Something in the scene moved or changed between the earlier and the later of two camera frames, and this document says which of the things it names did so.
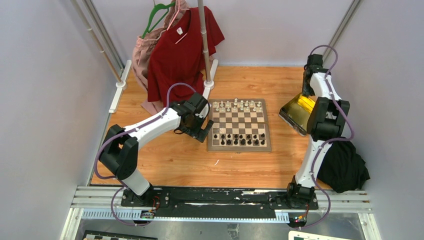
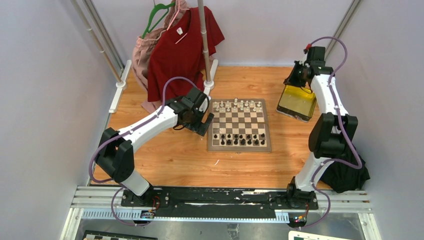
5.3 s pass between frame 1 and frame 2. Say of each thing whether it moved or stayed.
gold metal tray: moved
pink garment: stayed
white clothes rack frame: stayed
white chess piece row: stayed
